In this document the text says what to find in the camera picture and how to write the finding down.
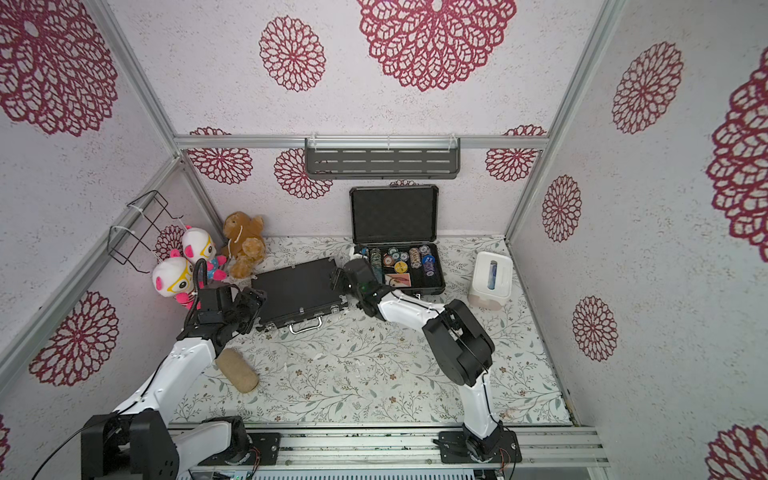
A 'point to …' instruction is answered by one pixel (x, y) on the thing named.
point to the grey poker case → (394, 226)
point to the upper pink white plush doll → (198, 244)
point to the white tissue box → (492, 281)
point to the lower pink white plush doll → (174, 277)
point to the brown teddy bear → (245, 244)
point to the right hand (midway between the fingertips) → (329, 272)
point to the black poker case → (298, 296)
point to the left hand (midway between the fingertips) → (263, 300)
